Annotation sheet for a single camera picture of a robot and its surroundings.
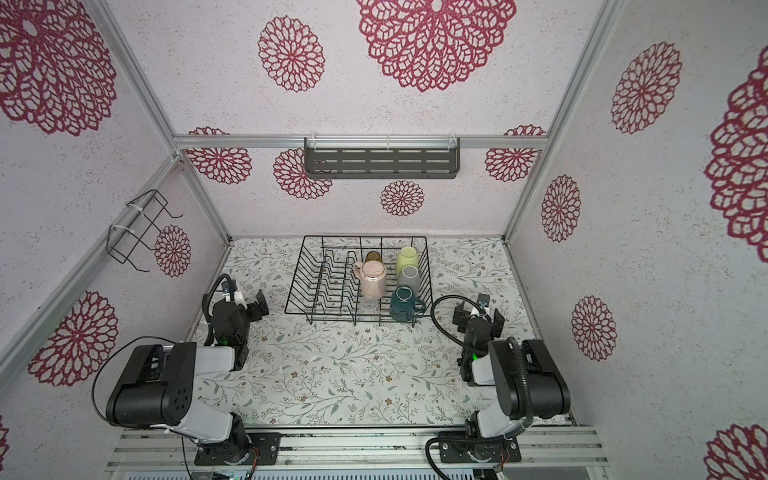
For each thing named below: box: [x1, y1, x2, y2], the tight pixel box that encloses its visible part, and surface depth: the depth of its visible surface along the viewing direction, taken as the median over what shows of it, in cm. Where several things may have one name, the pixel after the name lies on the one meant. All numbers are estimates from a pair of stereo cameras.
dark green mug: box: [390, 285, 426, 322], surface depth 93 cm
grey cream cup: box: [396, 265, 421, 298], surface depth 97 cm
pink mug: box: [353, 260, 387, 300], surface depth 96 cm
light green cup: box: [395, 246, 419, 276], surface depth 102 cm
